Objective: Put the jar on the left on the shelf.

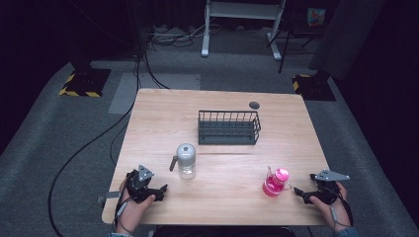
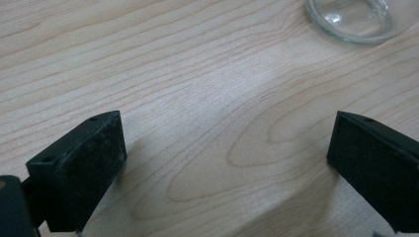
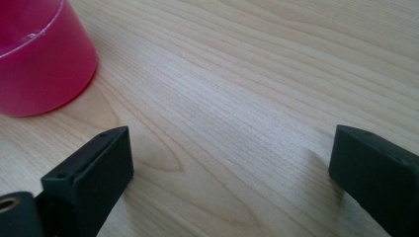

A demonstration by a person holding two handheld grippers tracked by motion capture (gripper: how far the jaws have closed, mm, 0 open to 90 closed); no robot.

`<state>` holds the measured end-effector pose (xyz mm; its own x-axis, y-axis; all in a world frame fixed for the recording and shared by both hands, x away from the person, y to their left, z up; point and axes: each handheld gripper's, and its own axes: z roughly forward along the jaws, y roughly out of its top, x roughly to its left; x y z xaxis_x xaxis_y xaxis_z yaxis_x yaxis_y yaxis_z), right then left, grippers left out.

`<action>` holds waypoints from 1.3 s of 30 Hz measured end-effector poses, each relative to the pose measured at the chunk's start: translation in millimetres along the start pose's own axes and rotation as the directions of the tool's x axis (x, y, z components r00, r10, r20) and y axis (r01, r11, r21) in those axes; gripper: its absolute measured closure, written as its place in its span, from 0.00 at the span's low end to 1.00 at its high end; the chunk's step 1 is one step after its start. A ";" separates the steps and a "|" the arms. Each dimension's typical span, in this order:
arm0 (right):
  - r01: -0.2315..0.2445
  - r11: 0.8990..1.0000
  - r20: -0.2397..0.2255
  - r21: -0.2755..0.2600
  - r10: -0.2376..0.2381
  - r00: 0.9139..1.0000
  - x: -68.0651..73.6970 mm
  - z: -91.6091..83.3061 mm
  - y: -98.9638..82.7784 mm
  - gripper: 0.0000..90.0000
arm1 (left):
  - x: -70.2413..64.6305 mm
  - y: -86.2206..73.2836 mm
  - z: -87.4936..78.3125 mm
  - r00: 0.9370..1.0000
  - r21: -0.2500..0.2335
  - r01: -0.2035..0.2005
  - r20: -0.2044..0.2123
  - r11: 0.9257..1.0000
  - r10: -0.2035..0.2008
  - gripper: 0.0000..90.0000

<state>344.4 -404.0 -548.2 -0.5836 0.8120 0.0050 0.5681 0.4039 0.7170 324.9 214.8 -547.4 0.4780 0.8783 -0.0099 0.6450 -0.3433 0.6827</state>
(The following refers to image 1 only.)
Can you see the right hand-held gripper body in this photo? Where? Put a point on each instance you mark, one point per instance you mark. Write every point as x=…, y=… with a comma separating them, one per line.
x=327, y=191

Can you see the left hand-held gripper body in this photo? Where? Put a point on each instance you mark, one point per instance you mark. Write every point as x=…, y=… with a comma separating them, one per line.
x=140, y=187

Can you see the pink bottle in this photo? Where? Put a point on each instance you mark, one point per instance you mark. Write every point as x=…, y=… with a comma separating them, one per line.
x=273, y=186

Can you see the clear bottle with grey lid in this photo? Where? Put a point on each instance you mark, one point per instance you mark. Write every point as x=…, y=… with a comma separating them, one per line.
x=186, y=161

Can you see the person's right hand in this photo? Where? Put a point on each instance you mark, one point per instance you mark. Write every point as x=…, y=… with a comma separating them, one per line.
x=332, y=210

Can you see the person's left hand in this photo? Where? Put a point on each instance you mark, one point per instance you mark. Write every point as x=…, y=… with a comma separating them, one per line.
x=133, y=214

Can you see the person's dark clothing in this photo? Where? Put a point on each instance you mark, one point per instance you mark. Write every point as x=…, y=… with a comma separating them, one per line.
x=224, y=231

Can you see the dark round table grommet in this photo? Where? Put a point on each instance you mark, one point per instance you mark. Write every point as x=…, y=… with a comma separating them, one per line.
x=254, y=105

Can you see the black yellow striped stand base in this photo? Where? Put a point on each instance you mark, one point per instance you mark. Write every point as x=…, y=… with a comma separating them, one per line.
x=313, y=87
x=86, y=84

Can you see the black tripod stand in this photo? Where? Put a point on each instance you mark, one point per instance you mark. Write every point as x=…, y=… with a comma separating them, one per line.
x=286, y=42

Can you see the grey curtain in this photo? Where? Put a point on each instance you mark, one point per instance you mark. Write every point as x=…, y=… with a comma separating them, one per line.
x=346, y=36

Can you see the colourful box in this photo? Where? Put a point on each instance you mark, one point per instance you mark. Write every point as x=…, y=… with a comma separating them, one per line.
x=316, y=17

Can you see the grey metal table bracket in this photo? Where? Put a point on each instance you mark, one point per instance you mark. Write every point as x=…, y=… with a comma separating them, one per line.
x=108, y=196

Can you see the white desk frame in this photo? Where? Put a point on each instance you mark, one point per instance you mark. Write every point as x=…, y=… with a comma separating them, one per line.
x=240, y=11

